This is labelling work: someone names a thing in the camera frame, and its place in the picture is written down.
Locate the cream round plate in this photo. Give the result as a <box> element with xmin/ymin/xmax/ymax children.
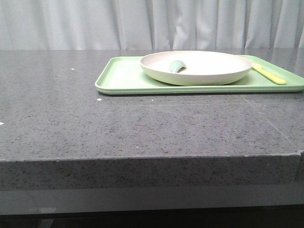
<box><xmin>140</xmin><ymin>51</ymin><xmax>252</xmax><ymax>86</ymax></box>

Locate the yellow plastic fork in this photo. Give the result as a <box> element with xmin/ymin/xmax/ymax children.
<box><xmin>252</xmin><ymin>63</ymin><xmax>287</xmax><ymax>85</ymax></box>

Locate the light green plastic tray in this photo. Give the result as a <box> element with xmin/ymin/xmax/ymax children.
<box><xmin>95</xmin><ymin>55</ymin><xmax>304</xmax><ymax>95</ymax></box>

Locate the green food piece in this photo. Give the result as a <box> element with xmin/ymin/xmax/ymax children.
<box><xmin>169</xmin><ymin>60</ymin><xmax>186</xmax><ymax>73</ymax></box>

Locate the grey pleated curtain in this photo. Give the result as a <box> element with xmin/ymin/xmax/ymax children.
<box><xmin>0</xmin><ymin>0</ymin><xmax>304</xmax><ymax>50</ymax></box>

